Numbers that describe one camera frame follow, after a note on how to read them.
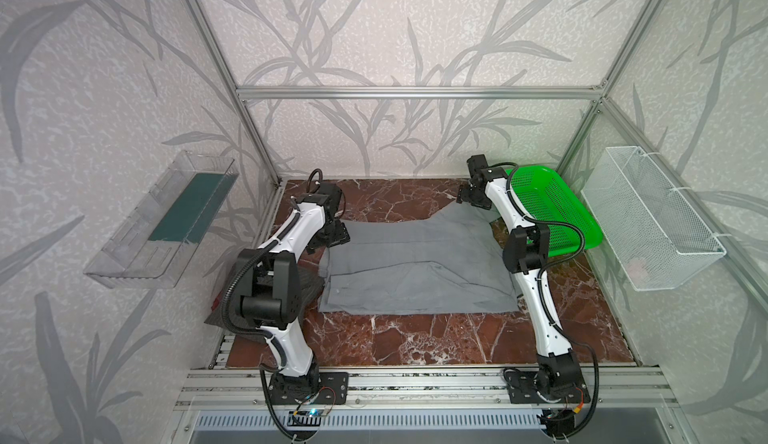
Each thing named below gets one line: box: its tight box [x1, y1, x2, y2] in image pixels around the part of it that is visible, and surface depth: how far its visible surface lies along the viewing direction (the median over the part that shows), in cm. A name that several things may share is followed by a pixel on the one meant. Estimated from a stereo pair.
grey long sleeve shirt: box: [318, 201, 521, 315], surface depth 94 cm
